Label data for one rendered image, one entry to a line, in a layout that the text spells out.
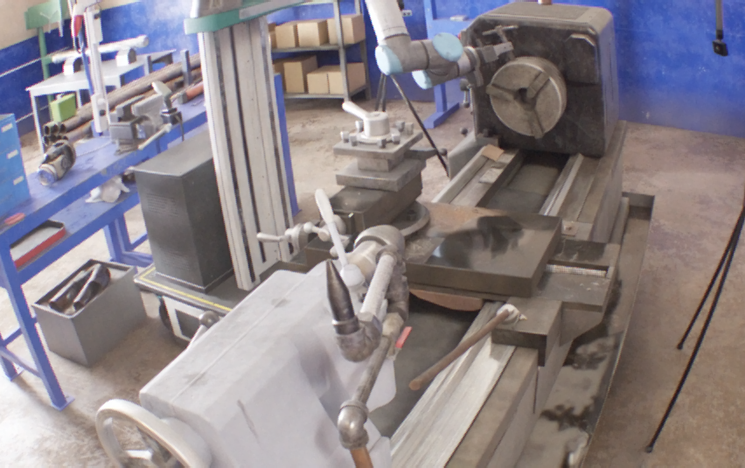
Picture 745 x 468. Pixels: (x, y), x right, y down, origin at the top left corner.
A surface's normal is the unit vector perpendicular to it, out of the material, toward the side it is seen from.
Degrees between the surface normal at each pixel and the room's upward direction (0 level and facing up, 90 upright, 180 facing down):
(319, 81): 90
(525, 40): 90
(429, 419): 48
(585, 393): 0
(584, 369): 0
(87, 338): 90
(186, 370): 0
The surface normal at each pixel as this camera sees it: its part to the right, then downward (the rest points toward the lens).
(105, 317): 0.91, 0.08
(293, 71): -0.40, 0.42
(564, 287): -0.11, -0.90
